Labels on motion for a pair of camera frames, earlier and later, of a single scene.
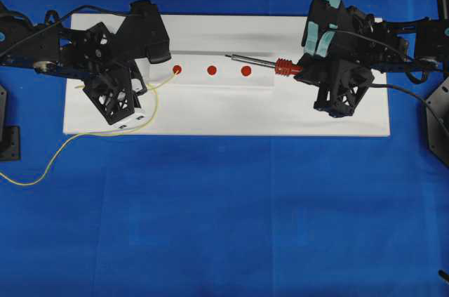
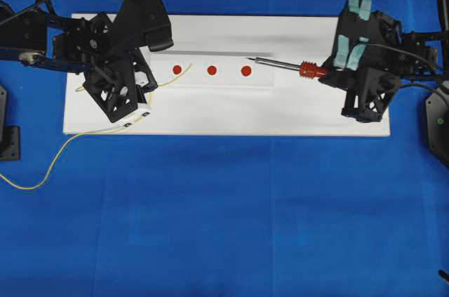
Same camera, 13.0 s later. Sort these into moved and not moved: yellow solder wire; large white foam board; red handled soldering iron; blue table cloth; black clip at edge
Moved: red handled soldering iron; yellow solder wire
Not moved: blue table cloth; black clip at edge; large white foam board
